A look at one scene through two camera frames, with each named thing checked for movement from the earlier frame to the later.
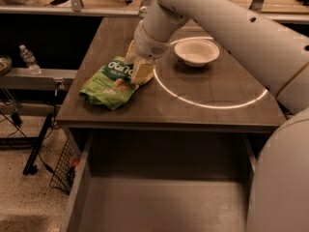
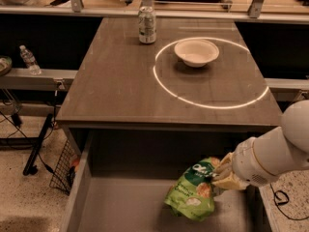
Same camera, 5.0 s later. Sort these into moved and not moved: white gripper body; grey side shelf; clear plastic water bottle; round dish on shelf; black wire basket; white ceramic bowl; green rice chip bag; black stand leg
Moved: green rice chip bag; white gripper body
Not moved: round dish on shelf; white ceramic bowl; grey side shelf; black stand leg; black wire basket; clear plastic water bottle
